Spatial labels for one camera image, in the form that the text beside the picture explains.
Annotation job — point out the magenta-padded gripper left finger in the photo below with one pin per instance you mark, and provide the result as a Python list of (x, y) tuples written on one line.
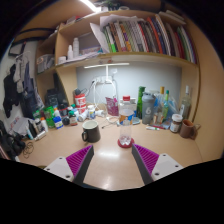
[(78, 160)]

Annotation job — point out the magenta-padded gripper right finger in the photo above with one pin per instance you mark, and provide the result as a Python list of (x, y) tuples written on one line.
[(146, 159)]

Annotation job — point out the clear red-capped water bottle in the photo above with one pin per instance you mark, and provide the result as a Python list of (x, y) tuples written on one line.
[(126, 116)]

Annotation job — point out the black mug white inside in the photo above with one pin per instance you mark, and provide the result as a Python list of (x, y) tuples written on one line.
[(92, 132)]

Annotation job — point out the flat round red coaster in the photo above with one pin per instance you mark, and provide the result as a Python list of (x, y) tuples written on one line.
[(119, 143)]

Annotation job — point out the red and green pen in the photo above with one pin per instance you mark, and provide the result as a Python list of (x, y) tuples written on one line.
[(155, 128)]

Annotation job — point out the small dark labelled bottle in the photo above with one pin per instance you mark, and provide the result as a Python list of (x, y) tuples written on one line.
[(73, 119)]

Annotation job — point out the white bottle blue cap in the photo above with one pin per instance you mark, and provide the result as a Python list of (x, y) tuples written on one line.
[(58, 121)]

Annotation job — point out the brown jar white lid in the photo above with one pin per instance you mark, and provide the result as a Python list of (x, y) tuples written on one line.
[(176, 124)]

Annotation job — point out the grey shaker bottle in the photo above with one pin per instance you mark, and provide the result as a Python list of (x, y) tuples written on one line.
[(148, 111)]

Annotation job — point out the small white bottle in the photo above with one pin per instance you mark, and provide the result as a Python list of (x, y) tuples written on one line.
[(91, 112)]

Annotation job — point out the brown mug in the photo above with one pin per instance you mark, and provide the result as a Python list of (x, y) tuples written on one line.
[(187, 129)]

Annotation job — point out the green plastic bottle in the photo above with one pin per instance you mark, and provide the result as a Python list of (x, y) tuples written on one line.
[(49, 116)]

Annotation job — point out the slim green glass bottle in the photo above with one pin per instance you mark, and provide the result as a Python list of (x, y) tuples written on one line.
[(166, 106)]

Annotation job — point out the red and white canister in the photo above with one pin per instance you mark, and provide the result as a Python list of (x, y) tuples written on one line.
[(80, 101)]

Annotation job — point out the tall dark green bottle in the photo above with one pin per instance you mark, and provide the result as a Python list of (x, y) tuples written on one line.
[(140, 100)]

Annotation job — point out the clear bottle yellow cap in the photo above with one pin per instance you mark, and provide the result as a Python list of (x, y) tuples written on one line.
[(161, 100)]

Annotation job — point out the magenta pouch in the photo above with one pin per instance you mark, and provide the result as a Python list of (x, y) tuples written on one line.
[(112, 106)]

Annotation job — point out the tall clear glass bottle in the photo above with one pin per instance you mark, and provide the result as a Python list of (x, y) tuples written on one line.
[(185, 106)]

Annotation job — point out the black box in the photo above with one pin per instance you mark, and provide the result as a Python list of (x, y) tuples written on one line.
[(52, 98)]

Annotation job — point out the white power strip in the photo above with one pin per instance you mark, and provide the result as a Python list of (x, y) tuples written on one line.
[(103, 80)]

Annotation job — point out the dark hanging clothes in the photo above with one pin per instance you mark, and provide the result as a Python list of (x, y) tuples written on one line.
[(13, 90)]

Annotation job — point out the white desk lamp bar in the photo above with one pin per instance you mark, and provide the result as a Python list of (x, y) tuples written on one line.
[(106, 65)]

